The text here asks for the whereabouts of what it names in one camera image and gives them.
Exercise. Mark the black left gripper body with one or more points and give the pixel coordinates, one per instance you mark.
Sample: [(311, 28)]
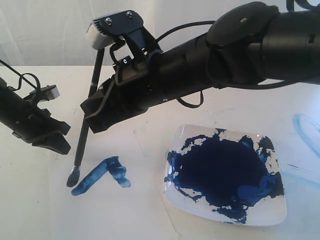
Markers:
[(27, 121)]

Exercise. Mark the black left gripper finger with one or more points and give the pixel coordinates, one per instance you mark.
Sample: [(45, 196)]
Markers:
[(56, 143)]

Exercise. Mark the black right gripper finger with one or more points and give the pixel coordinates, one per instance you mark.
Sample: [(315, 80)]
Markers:
[(111, 115), (103, 103)]

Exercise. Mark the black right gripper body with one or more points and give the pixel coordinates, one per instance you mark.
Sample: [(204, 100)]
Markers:
[(130, 91)]

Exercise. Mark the black paintbrush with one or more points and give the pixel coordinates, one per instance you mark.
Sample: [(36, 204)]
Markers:
[(79, 154)]

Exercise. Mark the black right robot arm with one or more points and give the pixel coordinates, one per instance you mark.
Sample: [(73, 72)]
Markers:
[(253, 46)]

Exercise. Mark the white paper sheet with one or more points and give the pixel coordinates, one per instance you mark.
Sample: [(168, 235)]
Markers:
[(108, 211)]

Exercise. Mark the white square paint plate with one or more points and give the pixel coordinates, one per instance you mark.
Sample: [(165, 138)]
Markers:
[(225, 175)]

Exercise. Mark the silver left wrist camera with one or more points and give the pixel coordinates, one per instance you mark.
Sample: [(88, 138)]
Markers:
[(47, 93)]

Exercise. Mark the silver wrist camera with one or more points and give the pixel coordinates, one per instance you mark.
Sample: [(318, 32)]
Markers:
[(103, 31), (47, 93)]

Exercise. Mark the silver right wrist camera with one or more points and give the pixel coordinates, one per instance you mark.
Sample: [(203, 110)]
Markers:
[(103, 31)]

